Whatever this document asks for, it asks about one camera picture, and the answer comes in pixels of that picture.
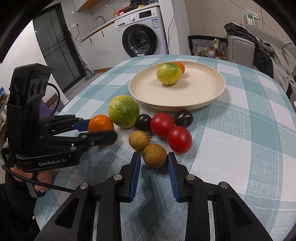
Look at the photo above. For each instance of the dark plum left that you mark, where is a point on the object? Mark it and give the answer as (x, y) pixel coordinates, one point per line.
(143, 123)

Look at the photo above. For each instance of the cream round plate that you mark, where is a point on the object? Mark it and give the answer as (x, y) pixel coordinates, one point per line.
(198, 87)

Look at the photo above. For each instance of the dark plum right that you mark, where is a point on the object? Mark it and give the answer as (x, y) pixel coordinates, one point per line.
(183, 118)

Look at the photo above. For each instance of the white washing machine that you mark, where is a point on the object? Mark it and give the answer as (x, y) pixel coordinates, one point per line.
(143, 33)

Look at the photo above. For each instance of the black laundry basket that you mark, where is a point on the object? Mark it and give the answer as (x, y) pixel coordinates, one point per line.
(200, 42)

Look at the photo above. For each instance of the red tomato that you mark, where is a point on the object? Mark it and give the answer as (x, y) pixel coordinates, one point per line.
(161, 123)
(179, 139)

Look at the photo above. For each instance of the white wall socket device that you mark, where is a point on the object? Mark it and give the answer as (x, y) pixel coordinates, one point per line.
(251, 17)

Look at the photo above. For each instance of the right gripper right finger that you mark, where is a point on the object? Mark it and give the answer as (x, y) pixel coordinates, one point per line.
(233, 219)

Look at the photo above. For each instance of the dark plum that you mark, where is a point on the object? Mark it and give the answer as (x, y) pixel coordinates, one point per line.
(143, 123)
(183, 118)

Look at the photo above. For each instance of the black glass door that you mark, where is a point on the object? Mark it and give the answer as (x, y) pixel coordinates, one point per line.
(57, 46)

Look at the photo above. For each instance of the dark clothes on sofa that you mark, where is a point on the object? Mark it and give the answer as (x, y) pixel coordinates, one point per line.
(252, 44)

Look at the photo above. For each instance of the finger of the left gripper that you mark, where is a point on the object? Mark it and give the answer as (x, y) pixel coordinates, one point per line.
(53, 125)
(82, 142)

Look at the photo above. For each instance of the white kitchen counter cabinet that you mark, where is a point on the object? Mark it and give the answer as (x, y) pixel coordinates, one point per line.
(103, 47)

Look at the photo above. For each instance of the plaid cloth in basket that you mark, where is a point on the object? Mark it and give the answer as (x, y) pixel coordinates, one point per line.
(215, 51)

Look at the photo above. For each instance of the green yellow fruit on plate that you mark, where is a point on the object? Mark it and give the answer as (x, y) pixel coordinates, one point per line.
(169, 73)

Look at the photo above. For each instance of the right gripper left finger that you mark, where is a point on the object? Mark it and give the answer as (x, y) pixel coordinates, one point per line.
(75, 218)

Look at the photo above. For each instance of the small orange at plate back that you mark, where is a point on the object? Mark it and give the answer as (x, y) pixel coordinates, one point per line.
(181, 66)

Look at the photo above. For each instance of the person's left hand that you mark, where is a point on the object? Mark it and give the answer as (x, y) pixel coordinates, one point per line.
(44, 176)

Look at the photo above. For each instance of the brown longan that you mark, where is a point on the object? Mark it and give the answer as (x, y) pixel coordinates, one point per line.
(138, 140)
(154, 156)

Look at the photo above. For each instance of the green yellow fruit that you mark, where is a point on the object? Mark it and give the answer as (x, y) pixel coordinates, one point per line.
(123, 110)
(169, 73)

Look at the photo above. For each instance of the orange mandarin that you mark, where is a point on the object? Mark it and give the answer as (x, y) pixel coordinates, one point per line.
(100, 123)

